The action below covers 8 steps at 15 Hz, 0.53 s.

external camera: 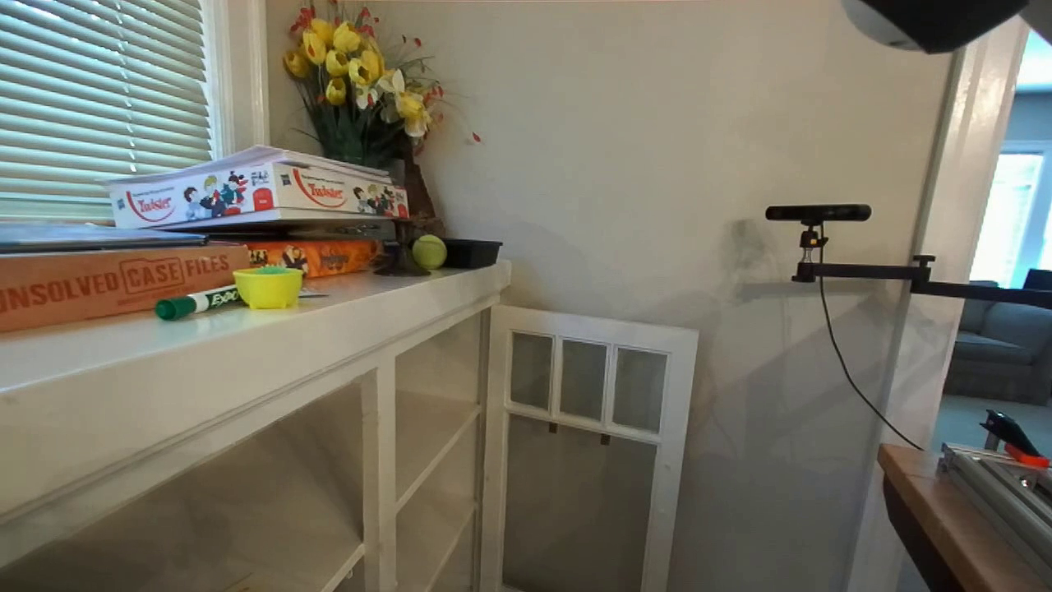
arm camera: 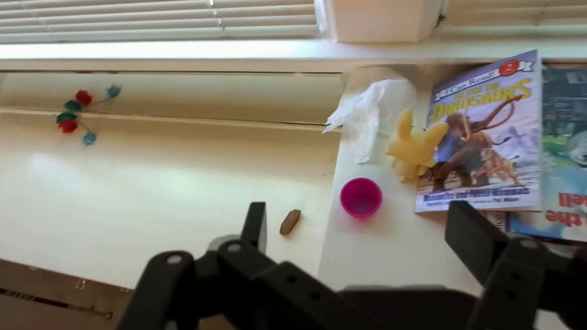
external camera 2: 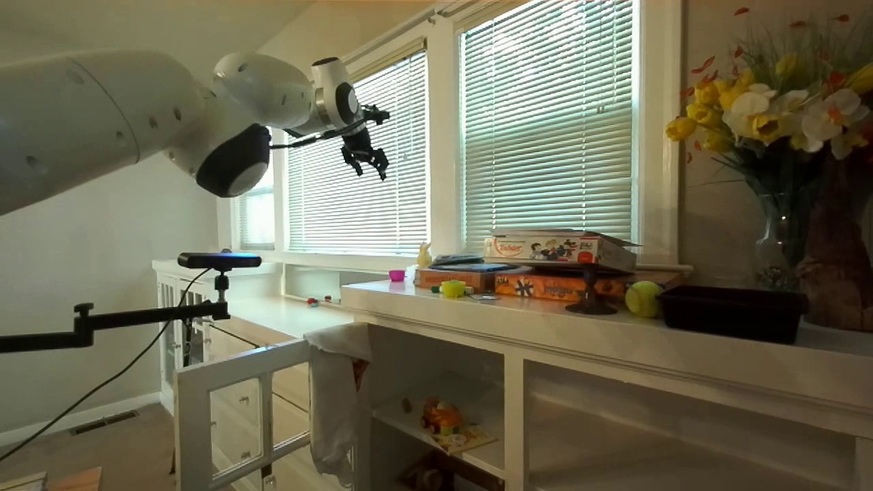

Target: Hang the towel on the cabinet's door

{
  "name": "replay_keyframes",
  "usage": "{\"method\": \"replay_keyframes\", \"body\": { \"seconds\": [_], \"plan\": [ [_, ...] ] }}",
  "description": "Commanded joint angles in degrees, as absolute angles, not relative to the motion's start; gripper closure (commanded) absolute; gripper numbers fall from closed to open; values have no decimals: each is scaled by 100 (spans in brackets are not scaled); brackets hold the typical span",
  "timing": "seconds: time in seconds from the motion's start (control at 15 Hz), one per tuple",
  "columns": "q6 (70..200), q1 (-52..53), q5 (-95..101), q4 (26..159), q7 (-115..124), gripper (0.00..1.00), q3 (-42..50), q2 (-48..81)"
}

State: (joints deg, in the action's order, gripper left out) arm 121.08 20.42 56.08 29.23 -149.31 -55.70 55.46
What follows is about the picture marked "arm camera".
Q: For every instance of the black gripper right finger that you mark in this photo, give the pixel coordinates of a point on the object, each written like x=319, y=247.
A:
x=519, y=286

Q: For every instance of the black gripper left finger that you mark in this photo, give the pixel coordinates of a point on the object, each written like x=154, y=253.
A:
x=183, y=286

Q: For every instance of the white cabinet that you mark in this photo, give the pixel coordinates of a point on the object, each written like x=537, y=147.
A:
x=391, y=244

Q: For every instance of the white dresser with drawers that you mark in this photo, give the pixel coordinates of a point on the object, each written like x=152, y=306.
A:
x=152, y=183

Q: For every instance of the small brown block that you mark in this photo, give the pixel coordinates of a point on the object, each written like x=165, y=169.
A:
x=290, y=222

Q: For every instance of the blue picture book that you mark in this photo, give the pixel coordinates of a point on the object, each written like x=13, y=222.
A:
x=559, y=158

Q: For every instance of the mammoths picture book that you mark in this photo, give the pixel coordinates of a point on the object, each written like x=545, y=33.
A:
x=482, y=134

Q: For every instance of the small pale figurine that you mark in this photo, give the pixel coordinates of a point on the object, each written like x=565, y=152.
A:
x=413, y=148

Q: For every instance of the small pink cup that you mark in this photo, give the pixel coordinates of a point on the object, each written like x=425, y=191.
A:
x=361, y=198

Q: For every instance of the red and teal bead toy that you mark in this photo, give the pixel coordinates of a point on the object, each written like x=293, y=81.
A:
x=75, y=112

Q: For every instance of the narrow white window blind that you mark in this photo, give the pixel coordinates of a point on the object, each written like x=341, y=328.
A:
x=152, y=18

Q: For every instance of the wide white window blind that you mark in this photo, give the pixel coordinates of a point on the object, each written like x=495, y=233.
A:
x=519, y=11

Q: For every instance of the window blinds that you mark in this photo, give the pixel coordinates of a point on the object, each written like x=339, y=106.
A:
x=378, y=27

